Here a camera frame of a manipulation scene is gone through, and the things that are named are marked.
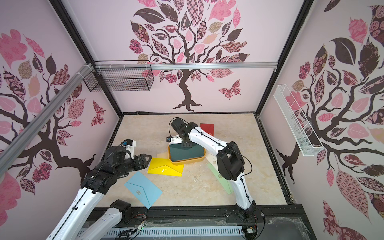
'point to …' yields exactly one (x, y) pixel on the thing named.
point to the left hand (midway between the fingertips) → (145, 161)
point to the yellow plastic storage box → (175, 162)
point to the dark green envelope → (178, 153)
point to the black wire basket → (122, 75)
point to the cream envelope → (163, 155)
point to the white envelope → (212, 159)
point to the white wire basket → (306, 140)
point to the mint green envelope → (227, 184)
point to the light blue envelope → (143, 189)
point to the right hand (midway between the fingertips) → (188, 138)
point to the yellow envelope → (163, 166)
